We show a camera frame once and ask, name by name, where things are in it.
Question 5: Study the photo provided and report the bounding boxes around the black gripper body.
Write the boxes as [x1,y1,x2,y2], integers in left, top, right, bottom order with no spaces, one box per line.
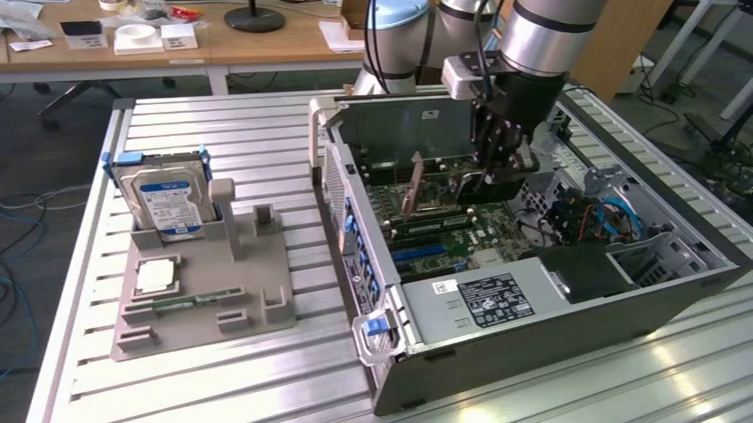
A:
[489,69,569,137]

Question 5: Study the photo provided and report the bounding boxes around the green Nvidia graphics card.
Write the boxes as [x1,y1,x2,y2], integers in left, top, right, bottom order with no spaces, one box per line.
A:
[401,151,525,223]

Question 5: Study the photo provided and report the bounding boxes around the silver drive cage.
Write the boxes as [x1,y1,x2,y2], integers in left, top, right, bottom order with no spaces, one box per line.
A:
[516,105,589,230]

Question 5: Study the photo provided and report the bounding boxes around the green Dell motherboard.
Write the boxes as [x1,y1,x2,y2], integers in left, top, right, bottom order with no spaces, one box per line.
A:
[354,149,533,286]

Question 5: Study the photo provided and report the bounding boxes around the green RAM stick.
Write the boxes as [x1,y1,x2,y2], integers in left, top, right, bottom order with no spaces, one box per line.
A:
[391,214,471,237]
[132,288,242,313]

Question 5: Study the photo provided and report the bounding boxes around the wooden cabinet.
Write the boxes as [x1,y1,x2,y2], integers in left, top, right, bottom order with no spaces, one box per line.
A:
[563,0,675,101]

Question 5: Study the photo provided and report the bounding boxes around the blue expansion slot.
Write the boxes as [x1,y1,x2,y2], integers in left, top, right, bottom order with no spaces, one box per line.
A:
[391,244,447,261]

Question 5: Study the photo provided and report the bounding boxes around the black fan shroud box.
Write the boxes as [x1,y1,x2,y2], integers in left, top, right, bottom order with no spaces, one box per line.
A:
[537,243,640,305]

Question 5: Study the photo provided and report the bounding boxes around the silver disk bay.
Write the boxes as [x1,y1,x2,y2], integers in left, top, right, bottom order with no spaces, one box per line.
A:
[604,225,734,290]

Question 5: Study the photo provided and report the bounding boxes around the white paper stack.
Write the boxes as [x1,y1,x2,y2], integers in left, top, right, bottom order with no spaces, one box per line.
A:
[316,19,369,54]

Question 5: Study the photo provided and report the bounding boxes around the black stand base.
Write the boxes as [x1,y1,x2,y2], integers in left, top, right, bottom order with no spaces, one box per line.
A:
[684,112,753,197]

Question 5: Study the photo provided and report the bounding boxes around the brown cardboard box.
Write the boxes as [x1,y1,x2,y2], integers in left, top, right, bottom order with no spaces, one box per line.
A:
[340,0,377,30]

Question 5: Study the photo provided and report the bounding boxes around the grey power supply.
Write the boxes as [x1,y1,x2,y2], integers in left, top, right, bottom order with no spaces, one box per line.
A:
[401,256,569,345]

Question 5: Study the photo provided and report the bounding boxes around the open black PC case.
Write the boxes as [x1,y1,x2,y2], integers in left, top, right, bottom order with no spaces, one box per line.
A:
[308,85,739,418]

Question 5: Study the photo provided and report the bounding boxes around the black lamp base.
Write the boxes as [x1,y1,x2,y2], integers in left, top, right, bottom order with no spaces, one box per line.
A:
[222,0,288,33]

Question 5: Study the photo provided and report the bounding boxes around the grey parts rack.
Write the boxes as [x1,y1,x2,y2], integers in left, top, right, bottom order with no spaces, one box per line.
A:
[109,178,298,363]

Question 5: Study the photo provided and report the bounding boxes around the white cube box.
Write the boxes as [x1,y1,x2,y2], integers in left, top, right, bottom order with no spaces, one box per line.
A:
[158,22,198,52]

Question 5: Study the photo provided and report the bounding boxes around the red packet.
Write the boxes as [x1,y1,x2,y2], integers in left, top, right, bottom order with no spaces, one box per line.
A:
[168,4,204,22]

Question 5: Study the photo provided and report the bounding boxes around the flat white box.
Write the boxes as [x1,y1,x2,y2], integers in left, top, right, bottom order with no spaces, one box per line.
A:
[113,37,166,57]

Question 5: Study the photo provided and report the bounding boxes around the silver CPU chip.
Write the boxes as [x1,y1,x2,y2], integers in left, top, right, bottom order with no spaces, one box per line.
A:
[134,259,177,295]

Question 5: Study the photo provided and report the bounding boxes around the white tape roll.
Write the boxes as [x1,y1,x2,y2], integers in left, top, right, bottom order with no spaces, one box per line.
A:
[114,24,157,45]

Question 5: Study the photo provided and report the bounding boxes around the black office chair base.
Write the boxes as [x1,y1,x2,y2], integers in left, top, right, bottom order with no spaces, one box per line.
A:
[34,78,177,131]

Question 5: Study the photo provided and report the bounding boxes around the black-topped white box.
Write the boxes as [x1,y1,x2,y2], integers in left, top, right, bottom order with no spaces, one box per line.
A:
[59,20,110,50]

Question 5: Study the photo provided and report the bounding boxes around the white paper label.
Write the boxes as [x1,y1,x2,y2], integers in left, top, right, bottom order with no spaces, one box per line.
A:
[7,39,54,53]

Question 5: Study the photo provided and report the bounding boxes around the clear plastic bag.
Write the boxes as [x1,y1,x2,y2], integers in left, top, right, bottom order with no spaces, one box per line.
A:
[0,0,57,40]

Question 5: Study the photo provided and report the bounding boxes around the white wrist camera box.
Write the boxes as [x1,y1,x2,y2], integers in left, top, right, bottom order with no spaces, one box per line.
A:
[440,55,489,101]

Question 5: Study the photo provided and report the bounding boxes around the arm-mounted cable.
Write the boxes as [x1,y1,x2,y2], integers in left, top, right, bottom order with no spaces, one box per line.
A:
[476,0,500,100]

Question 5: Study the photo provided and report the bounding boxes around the red and black wire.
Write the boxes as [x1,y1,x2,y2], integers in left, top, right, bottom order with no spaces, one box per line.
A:
[572,202,589,241]

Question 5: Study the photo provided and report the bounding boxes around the blue SATA wire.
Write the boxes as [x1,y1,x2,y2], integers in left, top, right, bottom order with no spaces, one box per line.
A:
[592,197,646,242]

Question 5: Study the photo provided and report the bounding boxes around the white table frame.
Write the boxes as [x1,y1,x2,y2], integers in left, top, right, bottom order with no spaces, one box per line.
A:
[639,0,753,120]

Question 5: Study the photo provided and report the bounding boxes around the hard disk with blue bracket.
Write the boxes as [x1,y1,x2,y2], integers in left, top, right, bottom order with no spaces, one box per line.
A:
[99,147,222,242]

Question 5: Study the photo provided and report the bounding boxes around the white floor cable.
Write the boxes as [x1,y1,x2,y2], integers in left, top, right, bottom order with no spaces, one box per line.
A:
[0,184,89,212]

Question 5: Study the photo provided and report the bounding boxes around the blue floor cable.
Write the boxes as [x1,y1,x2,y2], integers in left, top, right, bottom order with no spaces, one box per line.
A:
[0,206,45,384]

